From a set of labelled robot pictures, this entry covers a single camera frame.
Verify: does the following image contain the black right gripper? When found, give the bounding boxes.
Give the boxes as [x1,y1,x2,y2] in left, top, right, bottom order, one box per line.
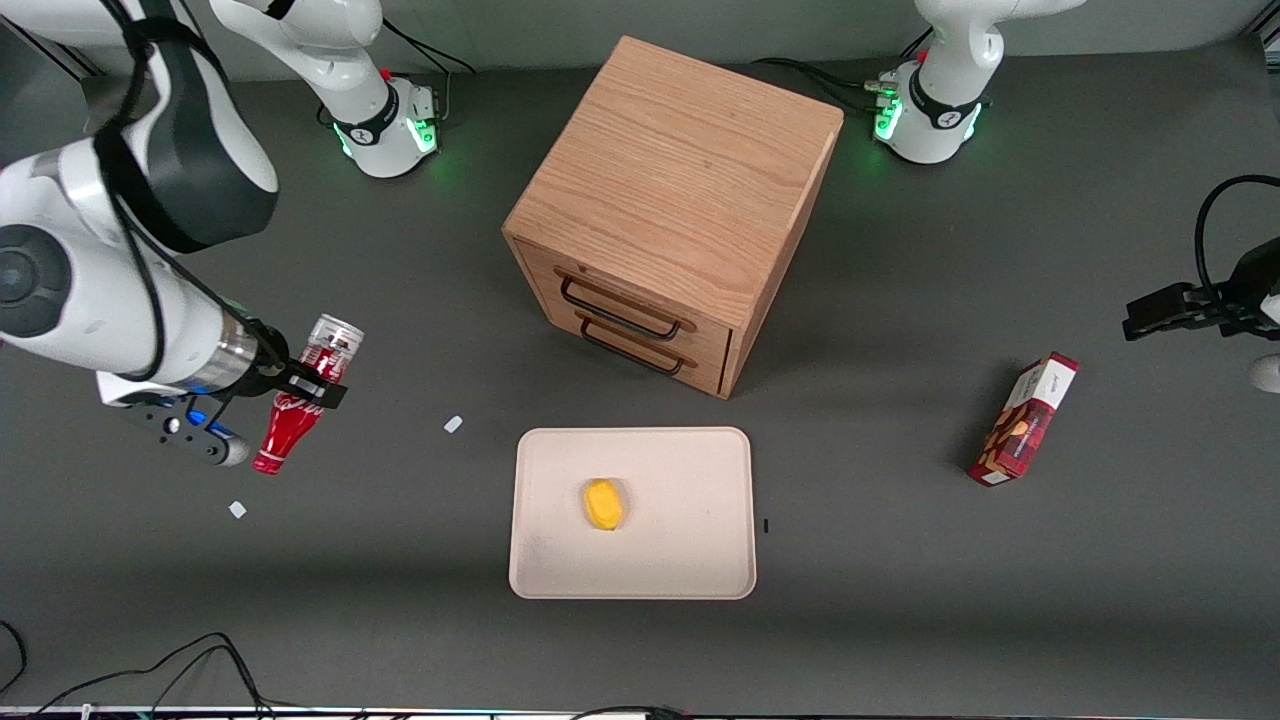
[238,320,349,410]

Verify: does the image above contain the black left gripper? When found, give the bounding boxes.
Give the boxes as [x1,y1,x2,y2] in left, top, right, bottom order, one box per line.
[1122,238,1280,342]

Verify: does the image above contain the red coke bottle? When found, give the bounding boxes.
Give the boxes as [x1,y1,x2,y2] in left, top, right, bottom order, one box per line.
[253,314,365,475]

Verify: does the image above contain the beige plastic tray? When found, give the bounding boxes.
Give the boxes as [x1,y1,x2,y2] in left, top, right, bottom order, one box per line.
[508,427,757,601]

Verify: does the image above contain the red cookie box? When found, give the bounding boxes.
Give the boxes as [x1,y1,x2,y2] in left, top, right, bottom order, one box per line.
[967,352,1081,488]

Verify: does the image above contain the yellow lemon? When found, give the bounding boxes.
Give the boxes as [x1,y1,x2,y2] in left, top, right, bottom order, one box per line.
[583,479,626,532]

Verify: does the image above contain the wooden drawer cabinet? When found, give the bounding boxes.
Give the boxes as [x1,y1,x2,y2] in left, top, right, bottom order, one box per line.
[502,36,844,400]

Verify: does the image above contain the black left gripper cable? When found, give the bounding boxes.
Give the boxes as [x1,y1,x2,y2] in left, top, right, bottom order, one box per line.
[1194,175,1280,301]

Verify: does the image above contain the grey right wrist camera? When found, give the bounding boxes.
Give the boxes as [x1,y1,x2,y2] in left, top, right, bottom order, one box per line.
[125,395,251,468]

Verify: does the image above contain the black floor cable bundle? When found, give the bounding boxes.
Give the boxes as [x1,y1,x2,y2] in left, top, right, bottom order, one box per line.
[30,632,276,720]

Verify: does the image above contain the black metal drawer handle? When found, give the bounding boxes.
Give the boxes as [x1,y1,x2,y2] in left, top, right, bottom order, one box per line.
[580,318,687,377]
[560,275,684,342]

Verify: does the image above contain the black right arm base cable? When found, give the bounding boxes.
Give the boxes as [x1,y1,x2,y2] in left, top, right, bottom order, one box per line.
[380,20,477,76]

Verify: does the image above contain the black arm base cable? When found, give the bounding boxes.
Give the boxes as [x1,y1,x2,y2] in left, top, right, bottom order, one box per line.
[380,20,477,76]
[753,30,933,113]

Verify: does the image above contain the thin black cable loop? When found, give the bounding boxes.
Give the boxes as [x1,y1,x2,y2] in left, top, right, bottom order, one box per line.
[0,620,27,696]

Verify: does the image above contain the black aluminium frame rail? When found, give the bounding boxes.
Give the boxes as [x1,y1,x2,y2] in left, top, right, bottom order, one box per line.
[0,20,96,86]

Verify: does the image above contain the black left arm base cable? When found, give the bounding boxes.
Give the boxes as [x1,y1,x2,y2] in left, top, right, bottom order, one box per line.
[753,30,933,113]

